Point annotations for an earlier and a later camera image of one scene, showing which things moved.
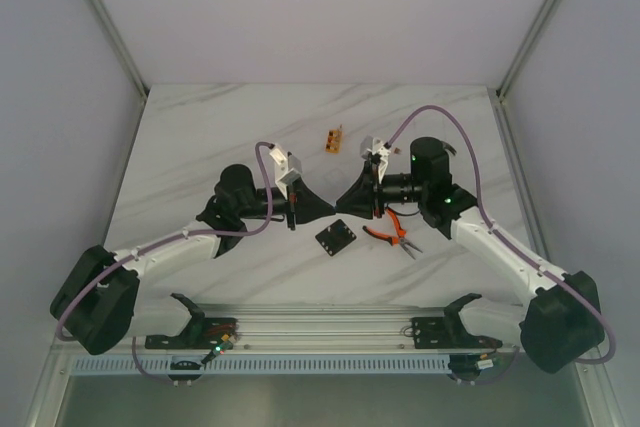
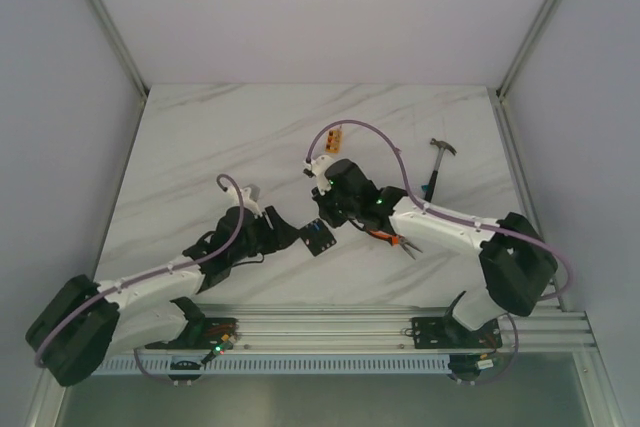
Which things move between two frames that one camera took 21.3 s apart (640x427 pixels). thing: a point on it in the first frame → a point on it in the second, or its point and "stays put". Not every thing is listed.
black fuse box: (335, 237) → (316, 237)
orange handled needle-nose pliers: (396, 239) stays put
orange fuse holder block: (333, 141) stays put
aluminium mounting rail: (330, 326) stays put
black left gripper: (291, 204) → (276, 233)
